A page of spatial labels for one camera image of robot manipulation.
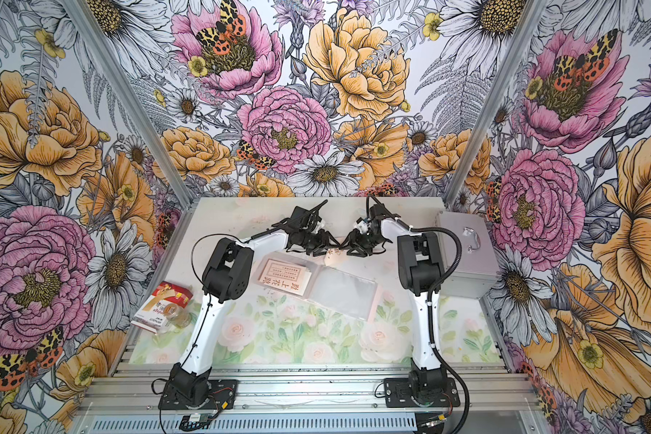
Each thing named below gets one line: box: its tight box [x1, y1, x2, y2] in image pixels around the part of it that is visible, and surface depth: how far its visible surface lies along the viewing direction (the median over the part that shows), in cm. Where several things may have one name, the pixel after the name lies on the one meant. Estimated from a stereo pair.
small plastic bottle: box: [163, 302, 198, 330], surface depth 86 cm
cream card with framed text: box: [257, 258, 308, 292], surface depth 98 cm
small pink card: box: [323, 249, 349, 267], surface depth 104 cm
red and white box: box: [130, 281, 194, 334], surface depth 89 cm
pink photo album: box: [251, 250, 381, 323], surface depth 98 cm
